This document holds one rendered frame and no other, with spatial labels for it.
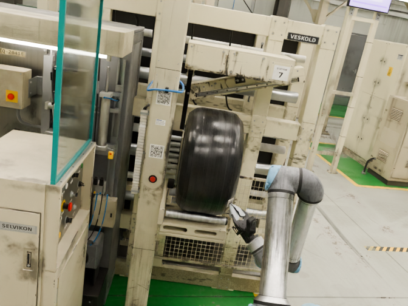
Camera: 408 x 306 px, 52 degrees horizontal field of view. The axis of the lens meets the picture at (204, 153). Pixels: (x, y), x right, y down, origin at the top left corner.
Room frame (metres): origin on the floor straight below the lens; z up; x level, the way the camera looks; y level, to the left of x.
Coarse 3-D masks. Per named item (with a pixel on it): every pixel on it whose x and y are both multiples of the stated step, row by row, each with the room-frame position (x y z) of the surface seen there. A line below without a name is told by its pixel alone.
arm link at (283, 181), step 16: (272, 176) 1.68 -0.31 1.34; (288, 176) 1.68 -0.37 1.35; (272, 192) 1.66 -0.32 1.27; (288, 192) 1.64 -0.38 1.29; (272, 208) 1.62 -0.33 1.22; (288, 208) 1.61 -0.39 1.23; (272, 224) 1.57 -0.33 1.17; (288, 224) 1.58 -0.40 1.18; (272, 240) 1.53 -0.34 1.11; (288, 240) 1.55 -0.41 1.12; (272, 256) 1.49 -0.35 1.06; (288, 256) 1.52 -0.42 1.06; (272, 272) 1.46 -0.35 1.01; (272, 288) 1.42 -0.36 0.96; (256, 304) 1.40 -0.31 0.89; (272, 304) 1.37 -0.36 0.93; (288, 304) 1.40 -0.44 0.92
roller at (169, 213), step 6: (168, 210) 2.02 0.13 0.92; (174, 210) 2.03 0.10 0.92; (168, 216) 2.01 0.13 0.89; (174, 216) 2.01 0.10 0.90; (180, 216) 2.01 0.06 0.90; (186, 216) 2.01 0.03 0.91; (192, 216) 2.01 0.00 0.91; (198, 216) 2.02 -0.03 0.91; (204, 216) 2.02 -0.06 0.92; (210, 216) 2.03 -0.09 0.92; (216, 216) 2.04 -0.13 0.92; (210, 222) 2.02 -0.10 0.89; (216, 222) 2.02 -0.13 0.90; (222, 222) 2.02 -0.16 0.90
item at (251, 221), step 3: (252, 216) 1.85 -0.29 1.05; (249, 219) 1.83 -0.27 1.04; (252, 219) 1.83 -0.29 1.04; (255, 219) 1.84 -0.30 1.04; (246, 222) 1.84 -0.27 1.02; (249, 222) 1.82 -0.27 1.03; (252, 222) 1.83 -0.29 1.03; (255, 222) 1.84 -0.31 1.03; (246, 225) 1.84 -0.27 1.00; (249, 225) 1.83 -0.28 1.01; (252, 225) 1.83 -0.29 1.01; (255, 225) 1.86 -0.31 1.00; (246, 228) 1.85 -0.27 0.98; (249, 228) 1.83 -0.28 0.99; (252, 228) 1.85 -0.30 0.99; (255, 228) 1.87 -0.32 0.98; (246, 231) 1.86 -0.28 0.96; (249, 231) 1.84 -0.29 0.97; (252, 231) 1.86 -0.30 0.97; (255, 231) 1.88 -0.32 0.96; (249, 234) 1.85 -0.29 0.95; (252, 234) 1.87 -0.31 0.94
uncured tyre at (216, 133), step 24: (192, 120) 2.06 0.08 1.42; (216, 120) 2.06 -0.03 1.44; (240, 120) 2.16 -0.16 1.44; (192, 144) 1.94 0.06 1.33; (216, 144) 1.95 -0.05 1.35; (240, 144) 1.99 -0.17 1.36; (192, 168) 1.89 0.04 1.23; (216, 168) 1.90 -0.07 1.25; (240, 168) 1.96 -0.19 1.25; (192, 192) 1.89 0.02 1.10; (216, 192) 1.90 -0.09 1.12
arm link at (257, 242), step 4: (260, 236) 1.86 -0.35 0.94; (252, 240) 1.84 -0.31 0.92; (256, 240) 1.83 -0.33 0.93; (260, 240) 1.84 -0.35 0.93; (248, 244) 1.83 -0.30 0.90; (252, 244) 1.82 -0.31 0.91; (256, 244) 1.82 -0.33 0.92; (260, 244) 1.82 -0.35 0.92; (248, 248) 1.84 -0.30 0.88; (252, 248) 1.82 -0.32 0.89; (256, 248) 1.81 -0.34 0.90
